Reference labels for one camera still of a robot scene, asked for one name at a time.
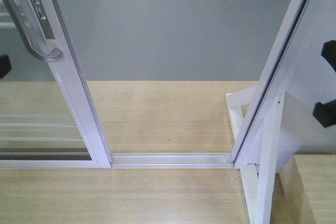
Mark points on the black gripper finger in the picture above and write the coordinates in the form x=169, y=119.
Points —
x=5, y=65
x=325, y=113

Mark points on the white sliding glass door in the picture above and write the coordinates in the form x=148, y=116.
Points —
x=48, y=118

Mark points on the silver door handle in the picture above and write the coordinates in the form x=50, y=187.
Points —
x=34, y=27

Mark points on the aluminium door track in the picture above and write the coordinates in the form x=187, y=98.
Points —
x=172, y=160

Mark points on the white wooden support brace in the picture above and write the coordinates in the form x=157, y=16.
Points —
x=258, y=167

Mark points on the white door frame post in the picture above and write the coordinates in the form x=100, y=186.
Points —
x=298, y=28

